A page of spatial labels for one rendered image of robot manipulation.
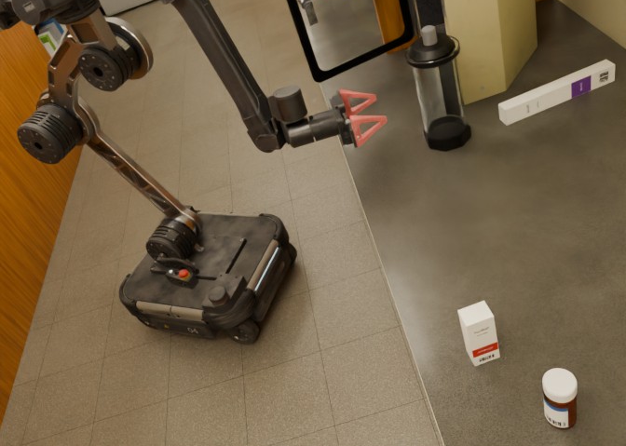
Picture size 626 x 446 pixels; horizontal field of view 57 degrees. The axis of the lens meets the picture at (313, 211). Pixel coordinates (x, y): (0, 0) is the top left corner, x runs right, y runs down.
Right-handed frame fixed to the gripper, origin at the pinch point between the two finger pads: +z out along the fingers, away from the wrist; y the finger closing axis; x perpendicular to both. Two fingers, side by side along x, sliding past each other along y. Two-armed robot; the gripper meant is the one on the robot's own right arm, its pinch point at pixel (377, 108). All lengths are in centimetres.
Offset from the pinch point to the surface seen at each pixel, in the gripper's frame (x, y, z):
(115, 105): 111, 294, -152
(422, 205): 13.5, -18.5, 2.5
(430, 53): -10.7, -3.8, 12.0
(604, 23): 11, 26, 64
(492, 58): 2.3, 10.2, 29.0
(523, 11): -2.0, 19.0, 40.0
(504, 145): 12.5, -8.8, 23.6
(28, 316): 110, 95, -171
